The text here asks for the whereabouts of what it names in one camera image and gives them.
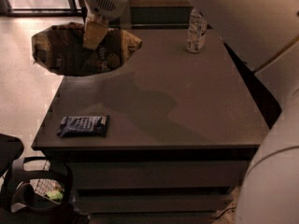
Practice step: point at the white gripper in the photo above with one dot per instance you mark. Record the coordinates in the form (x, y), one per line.
(107, 2)

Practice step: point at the brown chip bag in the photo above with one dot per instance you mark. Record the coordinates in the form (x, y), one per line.
(60, 50)

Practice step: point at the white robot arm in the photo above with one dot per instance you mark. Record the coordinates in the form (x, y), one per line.
(265, 33)

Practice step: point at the blue rxbar blueberry wrapper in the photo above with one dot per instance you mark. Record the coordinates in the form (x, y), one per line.
(83, 126)

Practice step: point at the clear plastic water bottle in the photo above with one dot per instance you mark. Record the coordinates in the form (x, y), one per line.
(196, 32)

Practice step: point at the dark grey drawer cabinet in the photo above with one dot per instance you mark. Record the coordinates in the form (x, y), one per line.
(182, 130)

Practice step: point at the black chair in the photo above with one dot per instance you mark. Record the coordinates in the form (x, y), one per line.
(11, 149)

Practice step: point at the black wire basket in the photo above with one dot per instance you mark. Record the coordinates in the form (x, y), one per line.
(39, 192)

